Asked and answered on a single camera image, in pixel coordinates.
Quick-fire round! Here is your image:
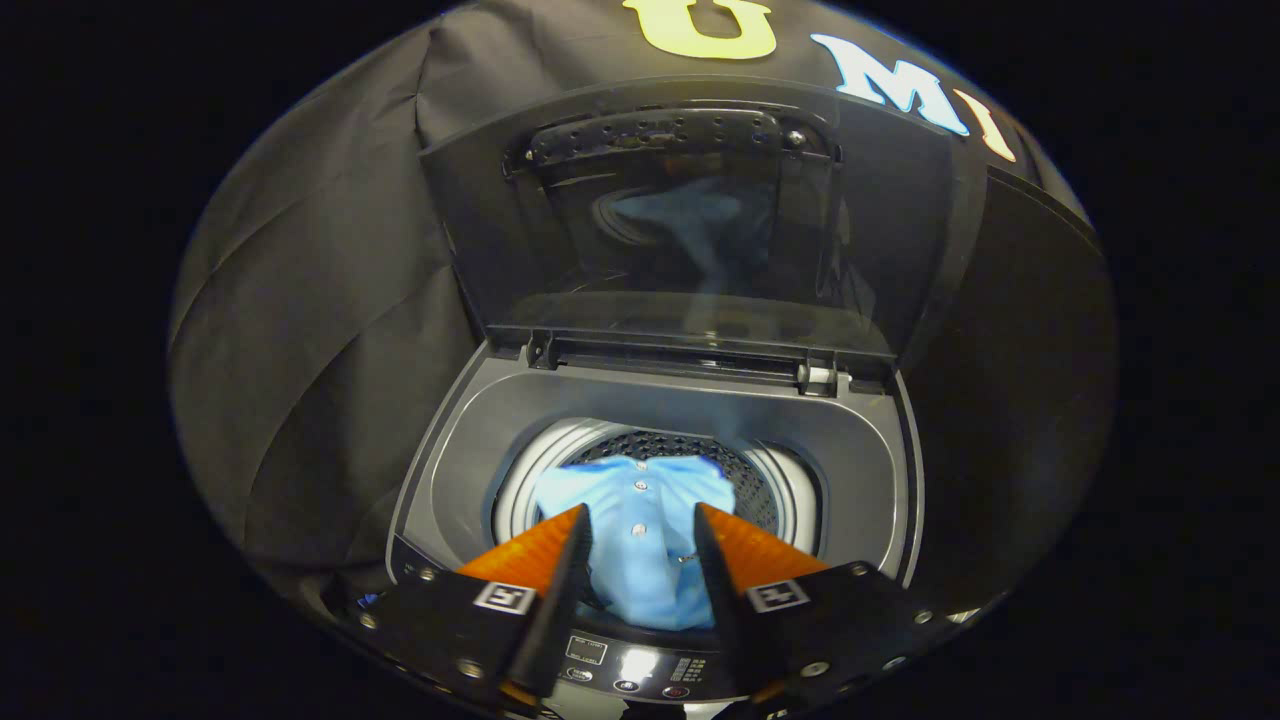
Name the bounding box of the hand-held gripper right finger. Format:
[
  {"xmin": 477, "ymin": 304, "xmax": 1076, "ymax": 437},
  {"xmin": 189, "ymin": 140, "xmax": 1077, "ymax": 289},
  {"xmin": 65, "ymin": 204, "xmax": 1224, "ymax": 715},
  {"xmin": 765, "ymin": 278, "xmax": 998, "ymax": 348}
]
[{"xmin": 693, "ymin": 502, "xmax": 961, "ymax": 713}]

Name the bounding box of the light blue polo shirt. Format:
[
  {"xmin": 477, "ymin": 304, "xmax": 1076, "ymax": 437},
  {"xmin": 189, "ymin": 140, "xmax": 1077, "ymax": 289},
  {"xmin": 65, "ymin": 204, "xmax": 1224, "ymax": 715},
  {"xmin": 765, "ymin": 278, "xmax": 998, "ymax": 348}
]
[{"xmin": 530, "ymin": 455, "xmax": 739, "ymax": 633}]

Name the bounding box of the black backdrop cloth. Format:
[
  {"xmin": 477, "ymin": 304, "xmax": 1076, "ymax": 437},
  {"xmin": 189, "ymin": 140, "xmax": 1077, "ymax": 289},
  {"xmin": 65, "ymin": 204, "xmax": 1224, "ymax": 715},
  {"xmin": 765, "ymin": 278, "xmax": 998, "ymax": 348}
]
[{"xmin": 168, "ymin": 0, "xmax": 1061, "ymax": 601}]

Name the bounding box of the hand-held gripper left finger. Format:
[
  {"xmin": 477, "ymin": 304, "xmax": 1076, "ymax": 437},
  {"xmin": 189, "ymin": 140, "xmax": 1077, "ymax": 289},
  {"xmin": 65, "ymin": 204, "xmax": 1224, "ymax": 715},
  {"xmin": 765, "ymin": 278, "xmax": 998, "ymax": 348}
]
[{"xmin": 355, "ymin": 503, "xmax": 594, "ymax": 713}]

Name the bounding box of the dark washing machine lid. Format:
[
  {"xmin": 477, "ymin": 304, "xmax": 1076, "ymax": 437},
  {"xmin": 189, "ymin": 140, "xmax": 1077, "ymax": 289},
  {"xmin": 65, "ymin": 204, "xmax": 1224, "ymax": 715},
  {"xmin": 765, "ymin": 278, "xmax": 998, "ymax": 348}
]
[{"xmin": 418, "ymin": 75, "xmax": 991, "ymax": 379}]

